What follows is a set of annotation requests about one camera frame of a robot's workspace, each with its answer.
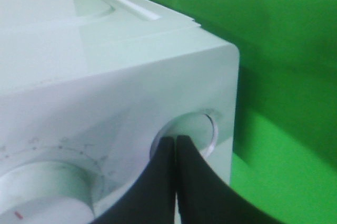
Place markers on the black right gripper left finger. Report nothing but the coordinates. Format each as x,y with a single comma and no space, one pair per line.
151,199

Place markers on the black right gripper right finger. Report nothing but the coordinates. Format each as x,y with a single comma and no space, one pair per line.
203,197

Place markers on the round white door button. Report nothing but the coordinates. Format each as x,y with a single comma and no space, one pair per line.
200,127

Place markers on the white microwave knob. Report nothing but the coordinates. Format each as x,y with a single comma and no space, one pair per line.
47,192

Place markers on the white microwave oven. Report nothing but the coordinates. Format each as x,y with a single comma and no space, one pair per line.
91,82

